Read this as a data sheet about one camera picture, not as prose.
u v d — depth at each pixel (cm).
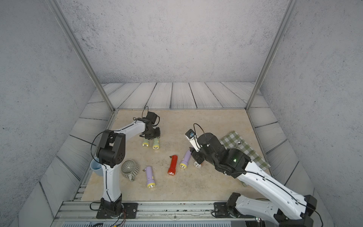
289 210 38
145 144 96
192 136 56
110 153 56
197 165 87
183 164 87
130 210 73
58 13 72
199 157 58
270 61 90
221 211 73
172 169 86
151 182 80
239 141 96
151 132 86
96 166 87
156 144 96
